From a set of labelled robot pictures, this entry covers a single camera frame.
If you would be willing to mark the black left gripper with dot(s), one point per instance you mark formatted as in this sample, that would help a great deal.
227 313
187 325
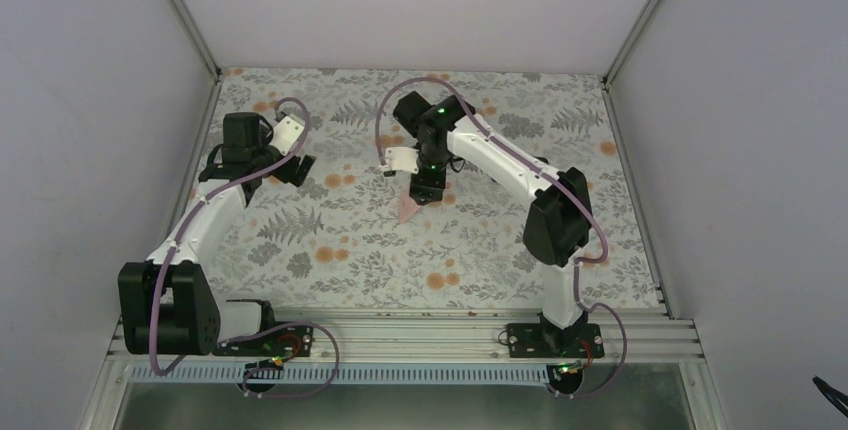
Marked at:
286 174

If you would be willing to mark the pink phone case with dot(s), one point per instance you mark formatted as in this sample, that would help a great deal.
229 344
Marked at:
407 208

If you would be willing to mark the floral patterned table mat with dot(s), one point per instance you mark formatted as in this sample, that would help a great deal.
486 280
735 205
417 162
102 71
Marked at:
336 241

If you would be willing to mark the black object at corner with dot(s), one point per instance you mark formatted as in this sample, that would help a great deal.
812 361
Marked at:
835 397

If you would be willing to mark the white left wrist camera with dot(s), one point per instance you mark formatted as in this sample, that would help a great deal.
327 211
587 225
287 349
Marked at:
286 134

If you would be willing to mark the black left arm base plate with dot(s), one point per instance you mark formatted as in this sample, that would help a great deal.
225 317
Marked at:
287 342

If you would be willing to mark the slotted grey cable duct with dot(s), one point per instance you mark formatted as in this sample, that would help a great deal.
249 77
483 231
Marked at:
352 373

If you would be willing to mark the aluminium rail base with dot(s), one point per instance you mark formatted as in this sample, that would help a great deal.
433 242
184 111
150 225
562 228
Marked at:
458 336

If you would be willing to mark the left aluminium frame post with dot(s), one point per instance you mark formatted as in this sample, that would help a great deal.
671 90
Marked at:
194 34

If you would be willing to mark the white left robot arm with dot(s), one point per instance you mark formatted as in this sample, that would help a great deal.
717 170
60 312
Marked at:
167 304

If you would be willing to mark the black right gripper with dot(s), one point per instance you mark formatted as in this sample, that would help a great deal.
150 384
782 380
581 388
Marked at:
430 190

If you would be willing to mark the aluminium corner frame post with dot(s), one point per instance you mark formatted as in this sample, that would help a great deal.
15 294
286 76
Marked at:
641 23

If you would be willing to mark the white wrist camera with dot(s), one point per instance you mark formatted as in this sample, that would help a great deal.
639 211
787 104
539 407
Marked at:
286 134
400 159

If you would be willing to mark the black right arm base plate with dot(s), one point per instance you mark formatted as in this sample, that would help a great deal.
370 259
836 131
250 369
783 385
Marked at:
535 340

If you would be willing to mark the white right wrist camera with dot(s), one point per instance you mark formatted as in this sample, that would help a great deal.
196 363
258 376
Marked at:
400 159

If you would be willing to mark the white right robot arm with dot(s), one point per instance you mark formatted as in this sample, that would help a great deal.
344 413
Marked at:
557 224

